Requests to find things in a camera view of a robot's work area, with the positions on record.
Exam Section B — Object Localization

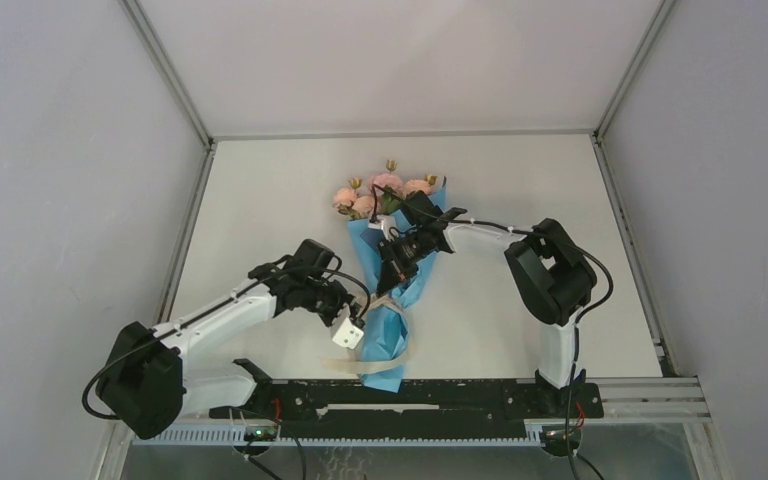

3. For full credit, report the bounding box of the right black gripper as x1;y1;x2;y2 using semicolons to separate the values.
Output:
377;227;431;296

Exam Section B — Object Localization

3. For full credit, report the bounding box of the pink fake flower bunch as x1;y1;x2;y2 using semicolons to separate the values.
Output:
332;158;445;220

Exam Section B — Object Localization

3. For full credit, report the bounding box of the blue wrapping paper sheet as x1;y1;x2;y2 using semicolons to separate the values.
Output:
347;186;446;393

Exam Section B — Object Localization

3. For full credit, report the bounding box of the cream lace ribbon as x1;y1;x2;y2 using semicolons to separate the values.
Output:
320;293;416;385

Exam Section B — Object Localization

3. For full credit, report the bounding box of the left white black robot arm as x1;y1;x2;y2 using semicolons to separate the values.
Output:
81;239;372;439

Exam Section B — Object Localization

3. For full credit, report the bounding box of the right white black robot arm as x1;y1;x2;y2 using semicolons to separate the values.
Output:
368;191;613;416

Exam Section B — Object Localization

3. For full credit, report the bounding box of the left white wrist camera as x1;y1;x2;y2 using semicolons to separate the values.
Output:
329;317;364;349

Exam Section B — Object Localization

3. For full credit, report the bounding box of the white cable duct strip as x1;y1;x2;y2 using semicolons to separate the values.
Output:
133;424;544;447

